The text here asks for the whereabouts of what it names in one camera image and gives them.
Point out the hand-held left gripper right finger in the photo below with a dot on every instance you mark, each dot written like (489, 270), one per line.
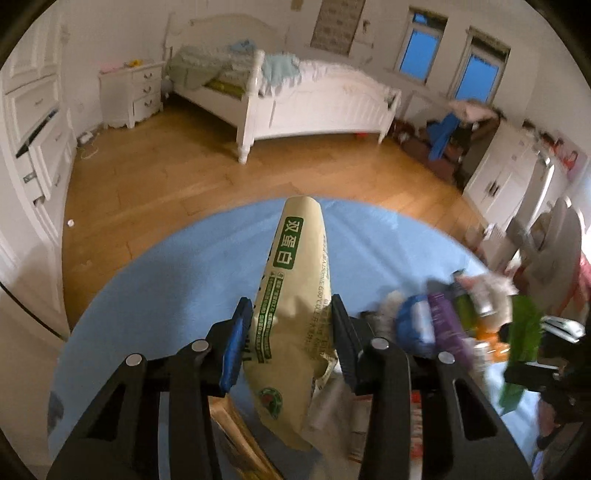
(345, 341)

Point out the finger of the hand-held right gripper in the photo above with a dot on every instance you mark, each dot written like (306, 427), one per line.
(535, 376)

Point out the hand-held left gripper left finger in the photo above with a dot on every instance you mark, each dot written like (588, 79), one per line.
(236, 344)

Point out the orange snack packet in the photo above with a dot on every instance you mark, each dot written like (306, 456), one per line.
(491, 344)

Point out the beige packet with green label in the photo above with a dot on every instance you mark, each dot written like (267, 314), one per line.
(295, 286)

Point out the white crumpled tissue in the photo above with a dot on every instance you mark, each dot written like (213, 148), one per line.
(391, 309)

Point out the blue and white packet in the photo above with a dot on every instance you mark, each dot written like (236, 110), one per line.
(415, 325)

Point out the clear plastic wrapper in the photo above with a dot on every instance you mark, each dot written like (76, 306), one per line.
(332, 415)

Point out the red printed packet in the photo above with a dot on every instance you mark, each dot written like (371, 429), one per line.
(362, 424)

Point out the blue round tablecloth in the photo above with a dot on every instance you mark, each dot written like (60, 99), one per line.
(161, 286)

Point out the purple packet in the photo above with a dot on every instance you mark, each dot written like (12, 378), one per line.
(450, 327)

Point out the white crumpled wrapper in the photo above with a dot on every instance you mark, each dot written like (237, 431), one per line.
(489, 288)

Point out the white chair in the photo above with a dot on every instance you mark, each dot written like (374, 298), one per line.
(556, 258)

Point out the white low cabinet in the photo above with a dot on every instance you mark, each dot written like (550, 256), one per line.
(503, 175)

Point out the blue hanging garment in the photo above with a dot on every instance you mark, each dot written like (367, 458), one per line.
(441, 136)

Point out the white wooden bed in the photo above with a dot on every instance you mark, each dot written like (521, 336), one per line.
(323, 106)

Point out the dark brown furniture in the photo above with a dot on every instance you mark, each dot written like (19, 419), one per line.
(475, 143)

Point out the pink cloth bundle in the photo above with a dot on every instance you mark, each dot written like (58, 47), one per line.
(468, 110)

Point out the white nightstand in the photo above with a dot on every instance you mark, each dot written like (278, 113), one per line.
(134, 97)

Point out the light blue blanket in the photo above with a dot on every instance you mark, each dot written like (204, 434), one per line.
(279, 69)

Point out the pale green blanket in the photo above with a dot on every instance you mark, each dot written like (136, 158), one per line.
(198, 67)

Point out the white wardrobe with drawers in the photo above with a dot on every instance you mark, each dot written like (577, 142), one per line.
(41, 138)

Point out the window with blue pane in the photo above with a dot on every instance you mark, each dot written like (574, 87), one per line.
(421, 46)
(480, 69)

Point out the pink wall poster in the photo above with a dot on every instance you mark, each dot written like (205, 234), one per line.
(570, 157)

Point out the hanging wall scroll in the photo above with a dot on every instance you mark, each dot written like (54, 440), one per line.
(337, 25)

